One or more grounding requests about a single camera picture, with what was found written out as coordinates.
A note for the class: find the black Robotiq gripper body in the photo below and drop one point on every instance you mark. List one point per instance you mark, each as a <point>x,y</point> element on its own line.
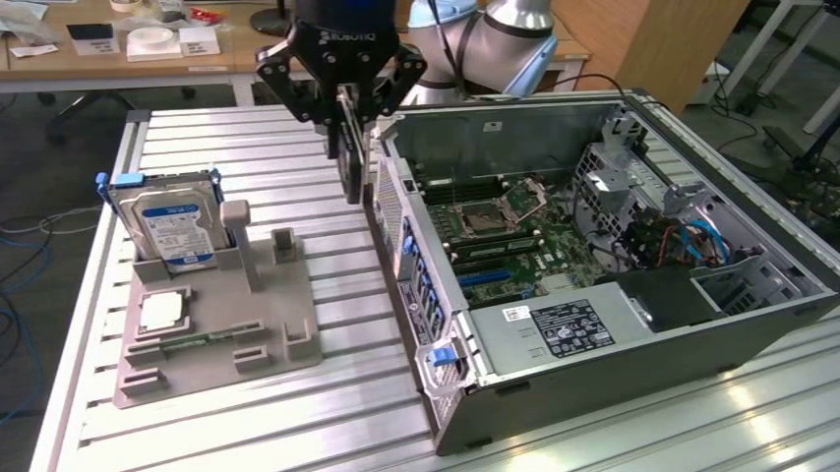
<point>345,54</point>

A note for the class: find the RAM memory stick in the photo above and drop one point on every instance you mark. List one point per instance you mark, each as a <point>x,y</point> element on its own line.
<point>351,172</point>

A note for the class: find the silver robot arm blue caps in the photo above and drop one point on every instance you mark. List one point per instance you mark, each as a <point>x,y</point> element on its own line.
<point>505,44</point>

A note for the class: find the white desk sticker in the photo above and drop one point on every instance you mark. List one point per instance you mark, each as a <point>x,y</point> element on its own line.
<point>206,69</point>

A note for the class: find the black round lamp base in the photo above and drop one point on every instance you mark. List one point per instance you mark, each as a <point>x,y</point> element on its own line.
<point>273,22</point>

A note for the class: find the white box with label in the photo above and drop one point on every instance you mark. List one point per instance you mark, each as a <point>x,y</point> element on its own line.
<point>197,37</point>

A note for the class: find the red packet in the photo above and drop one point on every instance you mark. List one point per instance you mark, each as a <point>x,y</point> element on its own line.
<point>205,16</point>

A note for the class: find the flat white box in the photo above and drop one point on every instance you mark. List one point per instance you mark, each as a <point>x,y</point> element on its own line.
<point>154,55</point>

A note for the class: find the white tape roll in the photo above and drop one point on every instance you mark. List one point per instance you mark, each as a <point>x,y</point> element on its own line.
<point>138,37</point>

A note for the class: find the small beige tape roll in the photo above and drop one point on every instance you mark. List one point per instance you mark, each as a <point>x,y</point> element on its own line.
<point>115,6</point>

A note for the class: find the metal socket cover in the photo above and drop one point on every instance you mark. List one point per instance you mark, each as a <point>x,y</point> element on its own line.
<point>533,186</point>

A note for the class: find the black and white box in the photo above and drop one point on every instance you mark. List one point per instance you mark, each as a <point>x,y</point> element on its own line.
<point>92,41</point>

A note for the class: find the wooden desk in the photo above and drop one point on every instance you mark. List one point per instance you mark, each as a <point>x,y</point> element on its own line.
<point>79,66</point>

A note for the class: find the CPU socket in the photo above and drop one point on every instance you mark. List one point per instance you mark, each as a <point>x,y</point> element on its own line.
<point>482,218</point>

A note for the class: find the black chair base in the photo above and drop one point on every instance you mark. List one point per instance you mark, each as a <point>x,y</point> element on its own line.
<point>72,110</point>

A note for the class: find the hard disk with blue caddy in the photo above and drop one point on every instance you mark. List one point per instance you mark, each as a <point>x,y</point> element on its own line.
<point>171,226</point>

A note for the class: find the black RAM slot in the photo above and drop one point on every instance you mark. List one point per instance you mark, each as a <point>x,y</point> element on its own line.
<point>497,252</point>
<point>493,243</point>
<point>492,239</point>
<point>496,247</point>

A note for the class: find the white paper tag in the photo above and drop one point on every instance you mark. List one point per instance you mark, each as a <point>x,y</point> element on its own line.
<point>32,50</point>

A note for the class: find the perforated metal disk bay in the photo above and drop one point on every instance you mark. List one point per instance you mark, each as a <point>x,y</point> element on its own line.
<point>611,192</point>

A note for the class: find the wooden cabinet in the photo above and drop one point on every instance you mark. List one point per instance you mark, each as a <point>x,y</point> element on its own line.
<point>669,49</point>

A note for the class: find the black expansion slot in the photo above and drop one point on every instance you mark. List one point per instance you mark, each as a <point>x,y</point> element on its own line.
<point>478,268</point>

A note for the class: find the clear plastic bag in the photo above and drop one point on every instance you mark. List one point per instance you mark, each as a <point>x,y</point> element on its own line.
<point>20,22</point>

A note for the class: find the green motherboard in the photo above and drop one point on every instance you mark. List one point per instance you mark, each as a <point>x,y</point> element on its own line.
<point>557,255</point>

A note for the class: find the grey parts rack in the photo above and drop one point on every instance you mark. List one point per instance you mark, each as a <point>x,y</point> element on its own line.
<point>217,305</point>

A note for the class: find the silver chipset heatsink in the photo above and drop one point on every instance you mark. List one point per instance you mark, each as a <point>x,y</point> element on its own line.
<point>562,282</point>

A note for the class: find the silver CPU chip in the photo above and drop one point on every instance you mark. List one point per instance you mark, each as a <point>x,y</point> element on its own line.
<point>164,311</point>

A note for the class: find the green RAM stick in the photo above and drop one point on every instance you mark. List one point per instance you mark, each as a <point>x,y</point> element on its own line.
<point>197,339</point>

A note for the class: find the grey power supply with label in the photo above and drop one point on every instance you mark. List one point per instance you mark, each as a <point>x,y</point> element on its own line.
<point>512,344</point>

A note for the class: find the blue case latch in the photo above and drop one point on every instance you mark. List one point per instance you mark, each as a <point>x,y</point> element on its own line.
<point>440,356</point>

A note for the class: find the black equipment stand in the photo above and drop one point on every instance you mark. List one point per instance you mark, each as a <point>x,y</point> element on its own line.
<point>807,157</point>

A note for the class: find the grey black PC case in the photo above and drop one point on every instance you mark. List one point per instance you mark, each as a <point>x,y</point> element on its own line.
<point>590,393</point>

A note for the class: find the white desk frame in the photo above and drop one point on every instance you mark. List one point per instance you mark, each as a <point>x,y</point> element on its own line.
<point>823,115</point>

